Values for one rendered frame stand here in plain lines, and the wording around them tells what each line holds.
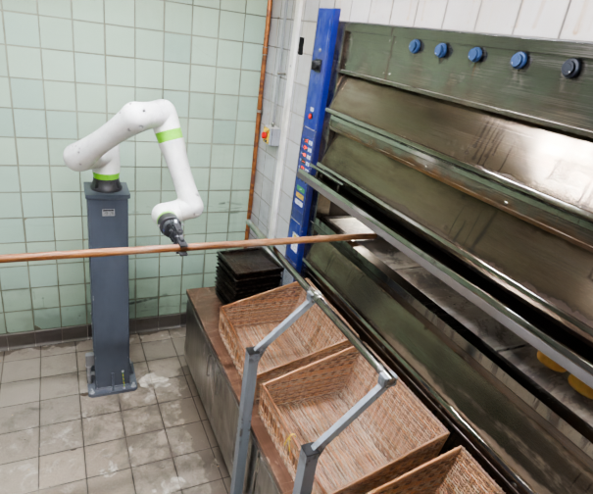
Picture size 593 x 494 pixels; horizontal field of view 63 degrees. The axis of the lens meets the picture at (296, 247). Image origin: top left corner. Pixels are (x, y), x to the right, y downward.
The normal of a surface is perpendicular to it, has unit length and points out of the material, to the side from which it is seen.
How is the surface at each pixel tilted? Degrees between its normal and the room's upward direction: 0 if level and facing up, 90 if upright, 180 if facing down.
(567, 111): 90
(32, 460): 0
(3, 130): 90
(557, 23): 90
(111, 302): 90
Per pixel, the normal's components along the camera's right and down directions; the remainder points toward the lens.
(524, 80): -0.90, 0.06
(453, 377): -0.80, -0.25
